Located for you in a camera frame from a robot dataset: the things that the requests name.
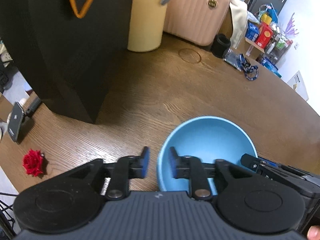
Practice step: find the blue box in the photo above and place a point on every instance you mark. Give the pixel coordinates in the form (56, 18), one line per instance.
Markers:
(252, 31)

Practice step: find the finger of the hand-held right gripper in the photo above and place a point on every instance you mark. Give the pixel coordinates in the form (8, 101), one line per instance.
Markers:
(268, 163)
(250, 161)

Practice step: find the pink suitcase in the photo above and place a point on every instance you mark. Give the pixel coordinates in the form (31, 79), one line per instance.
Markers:
(192, 17)

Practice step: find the dark badge holder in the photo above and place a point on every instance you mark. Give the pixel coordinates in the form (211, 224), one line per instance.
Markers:
(231, 59)

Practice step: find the black flat device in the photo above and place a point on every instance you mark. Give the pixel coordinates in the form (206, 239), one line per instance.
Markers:
(15, 120)

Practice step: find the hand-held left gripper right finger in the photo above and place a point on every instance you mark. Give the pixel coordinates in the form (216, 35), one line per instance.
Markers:
(172, 162)

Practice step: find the white wall outlet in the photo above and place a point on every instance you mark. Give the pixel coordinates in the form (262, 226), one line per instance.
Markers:
(297, 45)

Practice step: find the purple feather decoration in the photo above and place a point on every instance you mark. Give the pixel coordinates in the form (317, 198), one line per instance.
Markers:
(292, 25)

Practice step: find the cardboard box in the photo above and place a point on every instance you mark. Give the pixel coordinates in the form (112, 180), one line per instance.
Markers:
(253, 45)

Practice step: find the red box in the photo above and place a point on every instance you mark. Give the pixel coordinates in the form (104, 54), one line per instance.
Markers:
(263, 35)

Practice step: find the white plastic bag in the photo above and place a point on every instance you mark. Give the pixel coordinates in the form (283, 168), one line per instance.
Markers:
(252, 17)

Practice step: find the blue gift bag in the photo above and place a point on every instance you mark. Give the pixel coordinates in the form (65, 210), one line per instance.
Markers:
(272, 11)

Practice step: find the black paper bag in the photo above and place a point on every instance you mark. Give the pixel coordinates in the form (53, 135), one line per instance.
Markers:
(62, 55)

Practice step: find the red rose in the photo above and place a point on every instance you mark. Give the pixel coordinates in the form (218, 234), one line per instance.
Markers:
(32, 161)

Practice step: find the person's right hand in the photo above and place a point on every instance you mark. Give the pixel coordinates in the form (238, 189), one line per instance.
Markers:
(314, 233)

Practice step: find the white sign board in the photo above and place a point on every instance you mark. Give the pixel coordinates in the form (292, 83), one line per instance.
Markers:
(298, 86)

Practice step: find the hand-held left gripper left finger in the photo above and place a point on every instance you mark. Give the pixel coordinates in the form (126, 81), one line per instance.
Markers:
(146, 160)

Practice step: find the blue packet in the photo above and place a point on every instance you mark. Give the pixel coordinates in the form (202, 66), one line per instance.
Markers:
(271, 66)

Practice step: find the black cup sleeve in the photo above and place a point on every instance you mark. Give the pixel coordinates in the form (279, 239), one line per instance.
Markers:
(220, 46)

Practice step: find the small blue bowl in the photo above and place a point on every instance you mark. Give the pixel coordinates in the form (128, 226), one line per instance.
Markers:
(207, 137)

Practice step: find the beige cloth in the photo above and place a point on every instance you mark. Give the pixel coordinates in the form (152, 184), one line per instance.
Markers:
(237, 17)

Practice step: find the white bottle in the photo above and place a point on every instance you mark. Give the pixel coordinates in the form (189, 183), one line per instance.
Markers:
(270, 49)

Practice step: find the small yellow box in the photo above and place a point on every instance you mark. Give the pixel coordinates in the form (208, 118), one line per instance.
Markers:
(265, 19)

